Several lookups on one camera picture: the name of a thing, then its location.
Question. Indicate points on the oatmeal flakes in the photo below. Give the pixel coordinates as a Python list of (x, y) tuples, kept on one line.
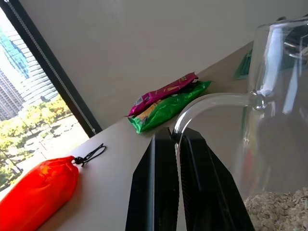
[(279, 211)]

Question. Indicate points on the green snack packet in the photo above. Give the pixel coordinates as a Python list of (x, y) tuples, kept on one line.
[(166, 108)]

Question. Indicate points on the green flat object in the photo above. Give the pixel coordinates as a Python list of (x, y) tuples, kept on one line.
[(244, 66)]

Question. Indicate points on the magenta snack packet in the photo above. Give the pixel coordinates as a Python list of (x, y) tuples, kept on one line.
[(163, 93)]

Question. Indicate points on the black window frame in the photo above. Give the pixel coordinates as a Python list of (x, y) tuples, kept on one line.
[(57, 69)]

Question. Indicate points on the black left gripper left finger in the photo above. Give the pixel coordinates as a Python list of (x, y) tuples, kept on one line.
[(154, 183)]

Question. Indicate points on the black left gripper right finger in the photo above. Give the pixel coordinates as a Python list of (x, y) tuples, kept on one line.
[(207, 183)]

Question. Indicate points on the clear glass mug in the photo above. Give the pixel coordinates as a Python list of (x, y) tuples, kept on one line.
[(276, 120)]

